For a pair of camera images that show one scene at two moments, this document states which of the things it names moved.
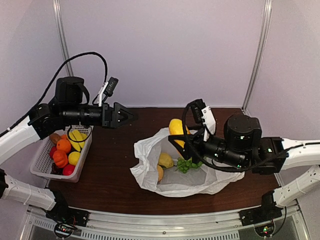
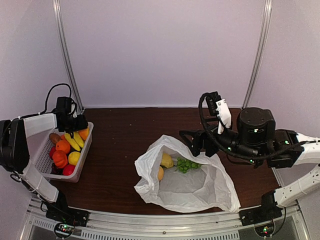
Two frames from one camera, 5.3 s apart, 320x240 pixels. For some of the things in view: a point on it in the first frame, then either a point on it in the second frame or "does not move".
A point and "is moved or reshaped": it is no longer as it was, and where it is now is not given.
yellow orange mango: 176,127 -> 83,133
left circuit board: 63,230 does not move
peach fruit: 160,172 does not move
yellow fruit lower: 73,157 does not move
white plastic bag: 208,179 is moved or reshaped
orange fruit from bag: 63,144 does not move
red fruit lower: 68,169 does not move
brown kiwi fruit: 55,137 does not move
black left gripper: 109,115 -> 82,124
